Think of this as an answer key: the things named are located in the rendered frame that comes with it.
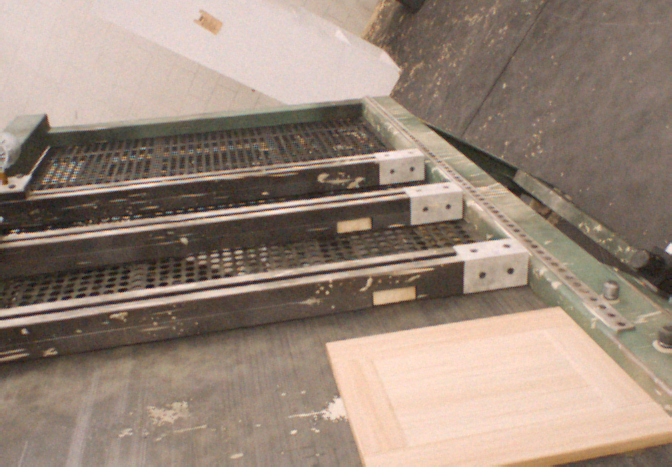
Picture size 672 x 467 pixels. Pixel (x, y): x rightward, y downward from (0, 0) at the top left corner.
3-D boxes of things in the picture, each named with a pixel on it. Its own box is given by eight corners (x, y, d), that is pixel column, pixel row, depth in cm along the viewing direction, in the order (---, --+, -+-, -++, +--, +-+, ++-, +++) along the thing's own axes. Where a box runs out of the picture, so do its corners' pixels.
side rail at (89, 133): (363, 131, 246) (362, 102, 241) (53, 163, 228) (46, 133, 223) (359, 126, 253) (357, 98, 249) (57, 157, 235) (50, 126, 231)
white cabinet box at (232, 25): (402, 72, 476) (123, -75, 406) (363, 140, 496) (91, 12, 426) (384, 50, 529) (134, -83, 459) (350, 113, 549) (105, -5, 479)
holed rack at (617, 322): (635, 329, 100) (635, 326, 100) (616, 332, 100) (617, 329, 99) (369, 96, 249) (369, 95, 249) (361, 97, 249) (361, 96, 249)
